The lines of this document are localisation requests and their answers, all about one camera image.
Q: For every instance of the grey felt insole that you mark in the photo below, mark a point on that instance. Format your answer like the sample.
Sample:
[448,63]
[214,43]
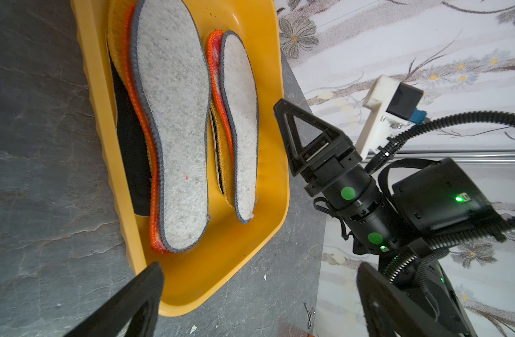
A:
[173,85]
[239,94]

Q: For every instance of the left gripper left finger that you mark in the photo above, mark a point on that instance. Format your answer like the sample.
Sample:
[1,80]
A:
[135,307]

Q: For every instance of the black insole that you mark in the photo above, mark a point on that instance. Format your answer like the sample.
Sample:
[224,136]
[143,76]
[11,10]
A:
[133,148]
[218,159]

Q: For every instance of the yellow plastic storage tray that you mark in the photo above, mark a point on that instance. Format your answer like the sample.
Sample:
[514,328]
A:
[191,277]

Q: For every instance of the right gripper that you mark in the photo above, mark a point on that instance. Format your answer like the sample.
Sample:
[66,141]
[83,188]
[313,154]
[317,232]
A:
[340,186]

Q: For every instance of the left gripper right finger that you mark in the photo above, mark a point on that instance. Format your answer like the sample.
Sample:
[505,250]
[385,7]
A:
[388,311]

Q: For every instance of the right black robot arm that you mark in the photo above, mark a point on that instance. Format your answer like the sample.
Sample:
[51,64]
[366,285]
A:
[410,216]

